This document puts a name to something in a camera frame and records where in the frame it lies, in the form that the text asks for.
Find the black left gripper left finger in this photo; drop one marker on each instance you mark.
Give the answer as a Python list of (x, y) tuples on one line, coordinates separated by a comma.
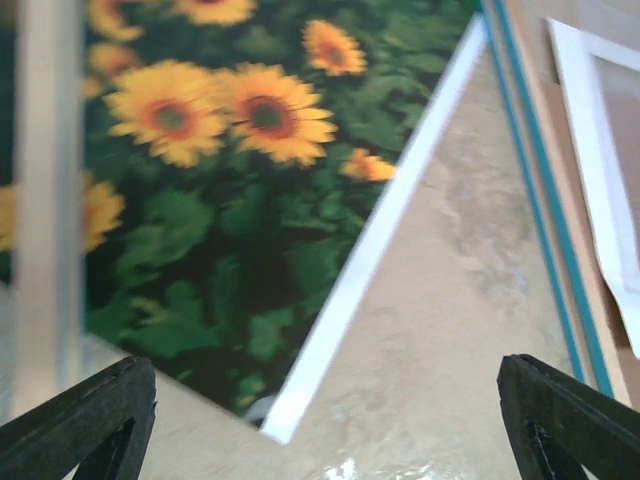
[(98, 429)]

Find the white mat board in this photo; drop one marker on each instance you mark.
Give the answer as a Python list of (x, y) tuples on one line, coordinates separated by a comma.
[(600, 83)]

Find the sunflower photo print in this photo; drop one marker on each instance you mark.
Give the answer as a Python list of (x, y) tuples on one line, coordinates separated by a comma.
[(228, 174)]

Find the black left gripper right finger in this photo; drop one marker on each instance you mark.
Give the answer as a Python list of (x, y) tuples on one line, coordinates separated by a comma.
[(560, 428)]

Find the brown cardboard backing board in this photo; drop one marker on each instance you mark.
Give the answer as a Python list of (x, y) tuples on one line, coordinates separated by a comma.
[(603, 347)]

